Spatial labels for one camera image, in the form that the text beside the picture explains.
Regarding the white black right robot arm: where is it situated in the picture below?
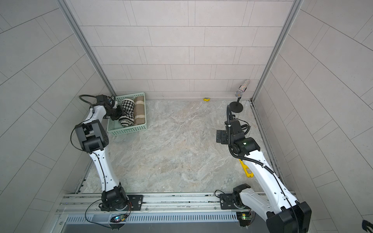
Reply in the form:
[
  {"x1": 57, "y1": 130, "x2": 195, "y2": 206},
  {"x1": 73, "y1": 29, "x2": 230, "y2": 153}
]
[{"x1": 216, "y1": 106, "x2": 312, "y2": 233}]

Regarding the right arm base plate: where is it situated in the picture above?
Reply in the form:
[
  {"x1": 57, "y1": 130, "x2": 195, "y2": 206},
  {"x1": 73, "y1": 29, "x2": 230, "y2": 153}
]
[{"x1": 218, "y1": 193, "x2": 239, "y2": 210}]

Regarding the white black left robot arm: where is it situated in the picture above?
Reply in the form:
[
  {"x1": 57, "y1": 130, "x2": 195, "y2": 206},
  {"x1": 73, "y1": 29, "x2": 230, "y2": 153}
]
[{"x1": 72, "y1": 95, "x2": 129, "y2": 212}]

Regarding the yellow plastic triangle tool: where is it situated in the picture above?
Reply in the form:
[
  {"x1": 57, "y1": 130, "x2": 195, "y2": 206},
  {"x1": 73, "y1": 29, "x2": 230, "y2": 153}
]
[{"x1": 240, "y1": 160, "x2": 254, "y2": 178}]

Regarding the green circuit board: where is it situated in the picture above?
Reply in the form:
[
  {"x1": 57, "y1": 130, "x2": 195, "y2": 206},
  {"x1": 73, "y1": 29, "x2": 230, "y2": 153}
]
[
  {"x1": 110, "y1": 214, "x2": 127, "y2": 223},
  {"x1": 236, "y1": 212, "x2": 253, "y2": 227}
]

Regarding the right green circuit board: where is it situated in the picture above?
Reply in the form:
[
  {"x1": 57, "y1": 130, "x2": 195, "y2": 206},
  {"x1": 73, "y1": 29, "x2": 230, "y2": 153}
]
[{"x1": 236, "y1": 212, "x2": 253, "y2": 227}]

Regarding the aluminium mounting rail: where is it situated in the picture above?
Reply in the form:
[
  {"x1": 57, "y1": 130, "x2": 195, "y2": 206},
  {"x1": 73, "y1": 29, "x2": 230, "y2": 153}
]
[{"x1": 53, "y1": 191, "x2": 275, "y2": 215}]

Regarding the black white houndstooth scarf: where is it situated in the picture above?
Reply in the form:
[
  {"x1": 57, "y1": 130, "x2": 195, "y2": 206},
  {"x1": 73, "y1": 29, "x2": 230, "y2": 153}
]
[{"x1": 118, "y1": 99, "x2": 135, "y2": 127}]

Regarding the left green circuit board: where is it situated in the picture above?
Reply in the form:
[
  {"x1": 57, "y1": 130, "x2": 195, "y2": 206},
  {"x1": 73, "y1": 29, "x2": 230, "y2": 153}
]
[{"x1": 110, "y1": 214, "x2": 127, "y2": 223}]

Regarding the mint green plastic basket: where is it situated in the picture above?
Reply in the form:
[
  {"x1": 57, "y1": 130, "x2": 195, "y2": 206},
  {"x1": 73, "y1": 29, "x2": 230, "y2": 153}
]
[{"x1": 106, "y1": 92, "x2": 148, "y2": 136}]

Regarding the beige plaid scarf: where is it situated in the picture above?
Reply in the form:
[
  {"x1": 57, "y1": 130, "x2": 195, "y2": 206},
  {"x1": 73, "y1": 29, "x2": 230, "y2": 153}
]
[{"x1": 134, "y1": 96, "x2": 146, "y2": 125}]

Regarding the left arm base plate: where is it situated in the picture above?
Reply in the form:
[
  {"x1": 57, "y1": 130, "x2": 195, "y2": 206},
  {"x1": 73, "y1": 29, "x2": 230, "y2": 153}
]
[{"x1": 99, "y1": 195, "x2": 144, "y2": 212}]

